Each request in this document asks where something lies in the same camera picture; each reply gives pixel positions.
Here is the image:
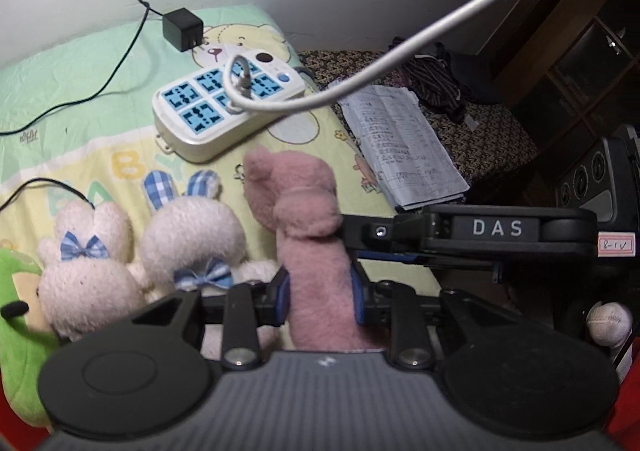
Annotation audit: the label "pink plush toy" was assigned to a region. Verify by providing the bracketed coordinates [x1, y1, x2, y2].
[242, 145, 388, 352]

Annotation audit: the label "dark wooden cabinet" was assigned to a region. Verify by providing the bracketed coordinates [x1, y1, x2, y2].
[475, 0, 640, 167]

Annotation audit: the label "dark patterned blanket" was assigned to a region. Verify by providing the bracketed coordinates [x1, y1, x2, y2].
[297, 48, 538, 204]

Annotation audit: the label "black charger adapter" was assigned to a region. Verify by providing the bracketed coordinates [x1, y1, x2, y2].
[162, 8, 204, 53]

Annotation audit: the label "green bean plush toy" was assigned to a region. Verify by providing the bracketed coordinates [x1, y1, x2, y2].
[0, 245, 63, 428]

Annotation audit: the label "thin black cable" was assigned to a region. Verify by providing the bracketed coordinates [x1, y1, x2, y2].
[0, 0, 166, 212]

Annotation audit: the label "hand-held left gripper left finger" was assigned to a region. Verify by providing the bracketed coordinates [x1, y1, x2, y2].
[129, 267, 292, 369]

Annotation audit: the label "dark striped garment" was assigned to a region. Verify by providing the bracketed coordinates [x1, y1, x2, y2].
[387, 36, 473, 124]

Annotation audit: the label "red cardboard box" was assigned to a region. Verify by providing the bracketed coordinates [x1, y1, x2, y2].
[0, 331, 640, 451]

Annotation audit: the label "white power strip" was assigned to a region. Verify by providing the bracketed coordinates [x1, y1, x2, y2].
[151, 45, 307, 164]

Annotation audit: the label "white rabbit plush plain ears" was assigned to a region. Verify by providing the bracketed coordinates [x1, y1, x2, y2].
[37, 200, 151, 339]

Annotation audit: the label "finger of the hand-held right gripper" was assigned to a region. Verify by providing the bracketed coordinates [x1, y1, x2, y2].
[356, 251, 426, 266]
[341, 214, 426, 254]

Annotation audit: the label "thick white cable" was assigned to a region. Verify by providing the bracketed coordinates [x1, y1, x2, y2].
[222, 0, 551, 118]

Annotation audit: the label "white rabbit plush checked ears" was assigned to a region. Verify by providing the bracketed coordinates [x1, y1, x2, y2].
[127, 170, 281, 362]

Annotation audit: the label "black appliance with round dials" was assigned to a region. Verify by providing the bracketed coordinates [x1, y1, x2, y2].
[554, 136, 640, 212]

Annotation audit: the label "open paper notebook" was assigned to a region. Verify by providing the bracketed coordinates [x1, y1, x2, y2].
[336, 85, 471, 212]

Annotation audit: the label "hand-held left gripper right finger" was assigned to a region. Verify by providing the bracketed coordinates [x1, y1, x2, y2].
[350, 261, 506, 369]

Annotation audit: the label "white knitted ball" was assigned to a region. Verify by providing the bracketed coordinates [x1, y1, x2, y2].
[586, 302, 633, 348]

